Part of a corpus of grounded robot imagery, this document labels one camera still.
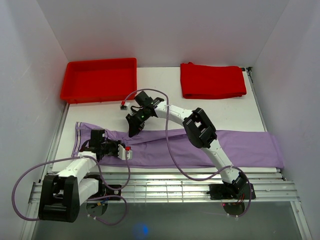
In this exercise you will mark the purple trousers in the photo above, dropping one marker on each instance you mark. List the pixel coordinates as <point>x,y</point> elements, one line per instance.
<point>160,149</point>

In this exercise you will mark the aluminium frame rail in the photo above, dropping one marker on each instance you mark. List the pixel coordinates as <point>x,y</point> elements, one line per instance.
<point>269,186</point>

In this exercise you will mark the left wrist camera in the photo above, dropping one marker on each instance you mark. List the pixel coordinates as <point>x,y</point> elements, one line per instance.
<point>124,152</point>

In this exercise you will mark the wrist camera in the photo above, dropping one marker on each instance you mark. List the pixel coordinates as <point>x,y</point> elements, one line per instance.
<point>124,152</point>
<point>124,105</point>

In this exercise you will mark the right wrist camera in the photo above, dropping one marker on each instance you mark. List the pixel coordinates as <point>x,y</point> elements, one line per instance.
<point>124,105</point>

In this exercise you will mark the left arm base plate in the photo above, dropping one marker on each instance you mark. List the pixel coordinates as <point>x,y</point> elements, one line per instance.
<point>112,195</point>

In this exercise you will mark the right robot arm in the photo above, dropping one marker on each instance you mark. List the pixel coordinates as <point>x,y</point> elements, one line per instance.
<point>201,133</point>

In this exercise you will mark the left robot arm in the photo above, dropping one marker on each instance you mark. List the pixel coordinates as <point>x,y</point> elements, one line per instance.
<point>62,194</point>

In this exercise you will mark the red plastic tray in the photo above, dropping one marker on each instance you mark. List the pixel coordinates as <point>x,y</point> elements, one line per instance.
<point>103,80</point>

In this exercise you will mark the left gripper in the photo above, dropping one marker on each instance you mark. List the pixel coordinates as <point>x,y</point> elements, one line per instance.
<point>116,143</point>

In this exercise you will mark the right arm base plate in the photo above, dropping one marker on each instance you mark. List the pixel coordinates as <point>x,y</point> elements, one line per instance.
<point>221,192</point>

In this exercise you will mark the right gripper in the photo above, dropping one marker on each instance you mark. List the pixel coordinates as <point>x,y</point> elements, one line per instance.
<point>135,126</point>

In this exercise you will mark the folded red trousers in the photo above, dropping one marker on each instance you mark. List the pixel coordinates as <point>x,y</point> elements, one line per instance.
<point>211,82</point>

